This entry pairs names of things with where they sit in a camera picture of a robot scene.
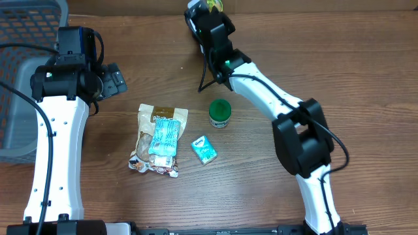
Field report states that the yellow dish soap bottle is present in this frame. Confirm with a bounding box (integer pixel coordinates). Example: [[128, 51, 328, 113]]
[[206, 0, 223, 12]]

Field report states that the green lidded jar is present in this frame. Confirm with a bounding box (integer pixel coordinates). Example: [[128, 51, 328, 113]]
[[209, 99, 232, 129]]

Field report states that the brown snack bag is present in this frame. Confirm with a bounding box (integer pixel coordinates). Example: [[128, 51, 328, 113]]
[[128, 104, 189, 178]]

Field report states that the teal wafer packet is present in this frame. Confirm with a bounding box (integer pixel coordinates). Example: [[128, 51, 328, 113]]
[[148, 119, 180, 157]]

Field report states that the teal tissue pack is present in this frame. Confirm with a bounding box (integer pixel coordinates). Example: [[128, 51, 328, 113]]
[[191, 136, 217, 165]]

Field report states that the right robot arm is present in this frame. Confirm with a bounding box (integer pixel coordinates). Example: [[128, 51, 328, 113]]
[[184, 1, 344, 234]]

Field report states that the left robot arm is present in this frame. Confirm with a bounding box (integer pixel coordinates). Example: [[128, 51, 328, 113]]
[[7, 26, 137, 234]]

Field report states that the white barcode scanner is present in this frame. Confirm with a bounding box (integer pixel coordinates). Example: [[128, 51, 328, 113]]
[[184, 10, 204, 54]]

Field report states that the grey plastic shopping basket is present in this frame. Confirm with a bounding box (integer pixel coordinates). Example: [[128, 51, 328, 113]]
[[0, 0, 70, 164]]

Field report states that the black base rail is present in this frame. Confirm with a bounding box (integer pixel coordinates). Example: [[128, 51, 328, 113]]
[[132, 223, 369, 235]]

